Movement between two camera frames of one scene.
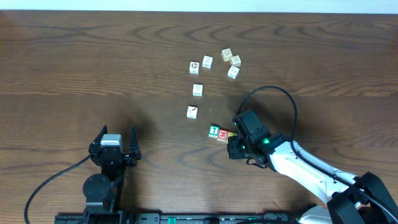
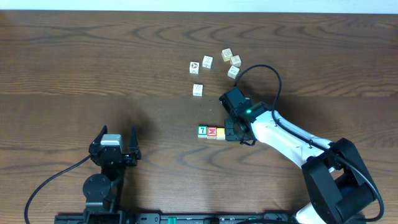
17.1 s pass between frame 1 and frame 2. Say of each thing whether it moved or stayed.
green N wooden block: stayed
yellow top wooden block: moved
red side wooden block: stayed
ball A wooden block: stayed
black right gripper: moved
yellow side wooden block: stayed
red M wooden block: moved
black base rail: stayed
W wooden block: stayed
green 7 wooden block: moved
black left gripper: stayed
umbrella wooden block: stayed
